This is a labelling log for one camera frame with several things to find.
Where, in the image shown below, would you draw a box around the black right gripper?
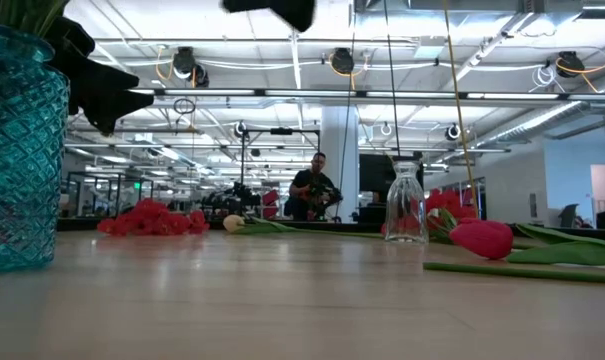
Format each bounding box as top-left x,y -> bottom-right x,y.
221,0 -> 317,33

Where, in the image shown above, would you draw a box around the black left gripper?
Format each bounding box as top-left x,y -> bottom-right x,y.
45,16 -> 156,137

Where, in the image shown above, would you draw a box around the teal textured glass vase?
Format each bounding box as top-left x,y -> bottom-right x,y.
0,24 -> 71,274

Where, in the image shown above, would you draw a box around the green stems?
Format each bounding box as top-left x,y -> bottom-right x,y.
0,0 -> 69,37

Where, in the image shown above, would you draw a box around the cream artificial tulip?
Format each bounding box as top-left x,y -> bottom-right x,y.
222,213 -> 386,240

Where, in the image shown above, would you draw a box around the clear glass vase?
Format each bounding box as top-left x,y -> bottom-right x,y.
383,159 -> 430,245

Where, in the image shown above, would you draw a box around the red artificial tulip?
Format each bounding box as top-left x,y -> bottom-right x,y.
448,217 -> 605,267

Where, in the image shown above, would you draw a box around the long green stem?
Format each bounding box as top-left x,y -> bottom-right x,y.
421,261 -> 605,287

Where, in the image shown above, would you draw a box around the long ceiling light strip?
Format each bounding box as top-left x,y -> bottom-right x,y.
129,87 -> 605,102

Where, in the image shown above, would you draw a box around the white square pillar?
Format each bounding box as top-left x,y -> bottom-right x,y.
319,104 -> 360,221

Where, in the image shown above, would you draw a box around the person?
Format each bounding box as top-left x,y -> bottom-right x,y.
287,151 -> 344,222

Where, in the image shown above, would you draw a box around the black monitor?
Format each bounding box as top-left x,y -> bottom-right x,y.
358,152 -> 425,224

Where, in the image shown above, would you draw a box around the grey office chair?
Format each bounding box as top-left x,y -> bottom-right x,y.
557,202 -> 580,229

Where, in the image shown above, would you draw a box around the hanging black cable ring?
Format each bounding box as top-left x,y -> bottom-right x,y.
172,96 -> 197,116

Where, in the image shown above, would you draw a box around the black frame workstation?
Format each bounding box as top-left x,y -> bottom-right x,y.
64,170 -> 156,219

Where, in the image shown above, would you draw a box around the black background rig frame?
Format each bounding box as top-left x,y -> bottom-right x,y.
239,127 -> 322,201

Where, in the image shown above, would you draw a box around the thin black hanging cable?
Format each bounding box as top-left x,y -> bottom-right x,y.
334,29 -> 358,222

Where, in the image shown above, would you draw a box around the yellow hanging cable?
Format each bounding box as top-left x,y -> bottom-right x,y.
441,0 -> 481,219

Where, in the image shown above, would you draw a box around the silver ventilation duct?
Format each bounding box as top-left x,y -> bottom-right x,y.
474,74 -> 605,147

